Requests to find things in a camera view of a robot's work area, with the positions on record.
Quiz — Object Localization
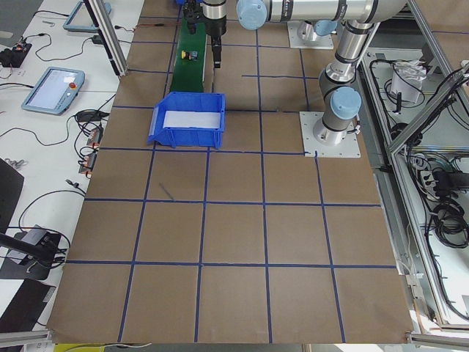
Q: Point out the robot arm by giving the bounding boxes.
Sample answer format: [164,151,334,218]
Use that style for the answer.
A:
[297,20,338,42]
[236,0,405,146]

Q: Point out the aluminium frame post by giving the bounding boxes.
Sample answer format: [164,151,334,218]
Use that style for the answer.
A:
[84,0,128,77]

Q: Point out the blue bin on left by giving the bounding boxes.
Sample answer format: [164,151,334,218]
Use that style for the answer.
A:
[147,92,226,149]

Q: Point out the teach pendant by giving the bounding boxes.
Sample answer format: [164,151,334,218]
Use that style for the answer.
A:
[62,1,97,34]
[21,67,85,115]

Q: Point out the white foam in left bin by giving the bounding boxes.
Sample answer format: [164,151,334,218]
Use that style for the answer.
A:
[163,110,221,128]

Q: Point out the near teach pendant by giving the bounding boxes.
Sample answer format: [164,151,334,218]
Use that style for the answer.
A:
[21,67,85,115]

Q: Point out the red black wire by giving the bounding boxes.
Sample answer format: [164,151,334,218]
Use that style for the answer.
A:
[133,22,180,34]

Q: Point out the green conveyor belt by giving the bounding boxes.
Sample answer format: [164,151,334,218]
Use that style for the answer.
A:
[170,18,207,92]

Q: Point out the yellow push button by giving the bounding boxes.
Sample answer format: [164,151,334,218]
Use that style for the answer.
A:
[181,51,199,61]

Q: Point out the far teach pendant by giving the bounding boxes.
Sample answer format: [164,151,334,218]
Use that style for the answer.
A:
[62,1,97,34]

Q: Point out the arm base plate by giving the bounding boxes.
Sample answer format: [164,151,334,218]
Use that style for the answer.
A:
[299,111,361,158]
[287,20,338,50]

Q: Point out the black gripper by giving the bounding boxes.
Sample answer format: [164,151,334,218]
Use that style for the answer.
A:
[184,0,226,69]

